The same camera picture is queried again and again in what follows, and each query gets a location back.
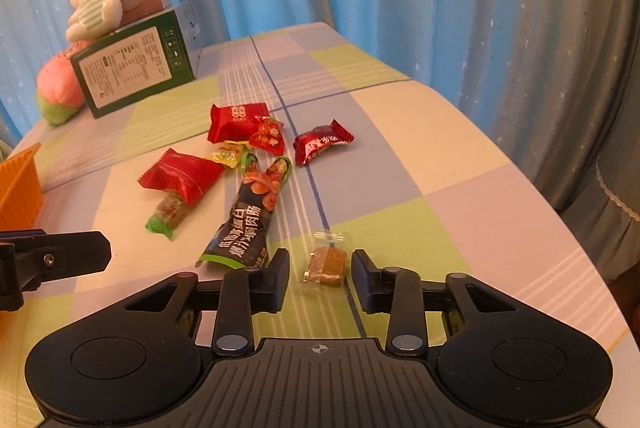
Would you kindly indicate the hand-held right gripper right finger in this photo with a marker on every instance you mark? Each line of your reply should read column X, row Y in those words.
column 361, row 280

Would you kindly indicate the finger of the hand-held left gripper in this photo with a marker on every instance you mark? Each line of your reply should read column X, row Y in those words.
column 22, row 233
column 75, row 253

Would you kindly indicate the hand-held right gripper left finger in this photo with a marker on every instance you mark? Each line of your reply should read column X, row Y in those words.
column 281, row 280

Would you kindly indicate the clear brown candy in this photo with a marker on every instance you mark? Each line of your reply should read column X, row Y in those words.
column 326, row 264

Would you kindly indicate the orange plastic tray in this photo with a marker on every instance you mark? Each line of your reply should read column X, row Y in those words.
column 20, row 188

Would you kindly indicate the dark sausage snack packet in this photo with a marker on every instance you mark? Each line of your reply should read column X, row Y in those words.
column 250, row 213

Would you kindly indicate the green brown candy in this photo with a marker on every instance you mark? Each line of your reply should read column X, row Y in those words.
column 170, row 214

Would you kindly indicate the large red snack packet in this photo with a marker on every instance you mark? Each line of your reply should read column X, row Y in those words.
column 182, row 173

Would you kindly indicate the yellow candy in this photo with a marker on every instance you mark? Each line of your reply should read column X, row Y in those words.
column 231, row 154

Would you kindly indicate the dark red candy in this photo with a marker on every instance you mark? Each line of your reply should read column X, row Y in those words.
column 320, row 142

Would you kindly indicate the small red patterned candy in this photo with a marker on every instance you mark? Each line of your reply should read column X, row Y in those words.
column 272, row 126
column 264, row 142

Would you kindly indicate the checked pastel tablecloth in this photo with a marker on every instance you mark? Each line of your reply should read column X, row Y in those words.
column 450, row 157

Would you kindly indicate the pink peach plush toy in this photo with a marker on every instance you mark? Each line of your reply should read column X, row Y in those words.
column 60, row 80

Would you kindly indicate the red square snack packet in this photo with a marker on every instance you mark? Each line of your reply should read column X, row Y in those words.
column 237, row 121

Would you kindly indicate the green cardboard box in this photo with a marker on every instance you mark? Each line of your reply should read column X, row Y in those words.
column 135, row 62

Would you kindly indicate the grey lace-trimmed cloth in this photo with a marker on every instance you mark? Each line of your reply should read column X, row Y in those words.
column 622, row 218

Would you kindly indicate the grey star curtain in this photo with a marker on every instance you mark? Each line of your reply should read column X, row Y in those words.
column 575, row 57

